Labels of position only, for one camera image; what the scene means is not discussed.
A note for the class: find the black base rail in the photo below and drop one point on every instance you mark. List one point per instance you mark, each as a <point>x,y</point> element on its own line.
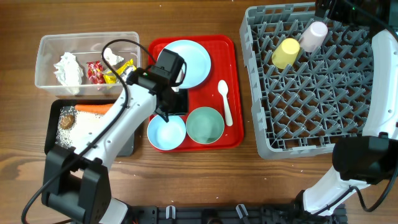
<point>266,214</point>

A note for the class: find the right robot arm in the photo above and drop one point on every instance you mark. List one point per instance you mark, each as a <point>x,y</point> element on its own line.
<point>364,165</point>

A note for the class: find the white plastic spoon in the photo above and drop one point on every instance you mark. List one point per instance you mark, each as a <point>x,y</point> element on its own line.
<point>223,90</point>

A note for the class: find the gray dishwasher rack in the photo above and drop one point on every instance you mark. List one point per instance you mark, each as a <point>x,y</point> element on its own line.
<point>346,87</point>

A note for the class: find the red serving tray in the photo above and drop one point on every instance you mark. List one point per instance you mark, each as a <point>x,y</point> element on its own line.
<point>223,67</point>

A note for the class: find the light blue bowl with rice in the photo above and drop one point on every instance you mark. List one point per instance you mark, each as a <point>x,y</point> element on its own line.
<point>166,136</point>

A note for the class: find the white rice pile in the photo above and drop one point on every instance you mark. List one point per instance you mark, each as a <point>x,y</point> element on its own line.
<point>81,125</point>

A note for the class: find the orange carrot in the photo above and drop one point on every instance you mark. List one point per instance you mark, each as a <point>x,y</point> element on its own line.
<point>96,109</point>

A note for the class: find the yellow snack wrapper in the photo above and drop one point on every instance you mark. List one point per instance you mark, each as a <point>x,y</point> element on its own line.
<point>123,72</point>

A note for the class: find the black rectangular tray bin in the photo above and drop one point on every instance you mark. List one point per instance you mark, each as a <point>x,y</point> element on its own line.
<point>55,114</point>

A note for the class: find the red strawberry candy wrapper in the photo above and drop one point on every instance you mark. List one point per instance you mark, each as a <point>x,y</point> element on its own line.
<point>95,72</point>

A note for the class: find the brown food piece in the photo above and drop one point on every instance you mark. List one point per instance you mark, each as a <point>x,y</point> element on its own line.
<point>67,121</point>

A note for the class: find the yellow plastic cup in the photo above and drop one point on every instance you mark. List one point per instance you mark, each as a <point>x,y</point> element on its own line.
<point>286,53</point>

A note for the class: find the small white tissue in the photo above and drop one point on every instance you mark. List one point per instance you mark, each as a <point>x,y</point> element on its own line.
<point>111,58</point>

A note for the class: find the light blue plate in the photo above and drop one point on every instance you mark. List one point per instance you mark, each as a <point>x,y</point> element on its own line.
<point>197,59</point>

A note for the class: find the clear plastic storage bin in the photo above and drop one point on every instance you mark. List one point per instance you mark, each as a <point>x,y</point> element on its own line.
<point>86,47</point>

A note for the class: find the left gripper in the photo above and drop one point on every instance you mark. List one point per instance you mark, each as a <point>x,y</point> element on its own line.
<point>183,107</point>

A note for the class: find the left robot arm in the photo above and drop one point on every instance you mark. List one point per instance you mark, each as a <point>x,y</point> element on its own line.
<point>76,179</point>

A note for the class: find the pink white cup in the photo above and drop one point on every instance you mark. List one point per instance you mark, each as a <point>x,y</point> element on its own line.
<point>313,36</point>

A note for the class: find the large white tissue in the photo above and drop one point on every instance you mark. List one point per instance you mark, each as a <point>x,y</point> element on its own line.
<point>69,73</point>

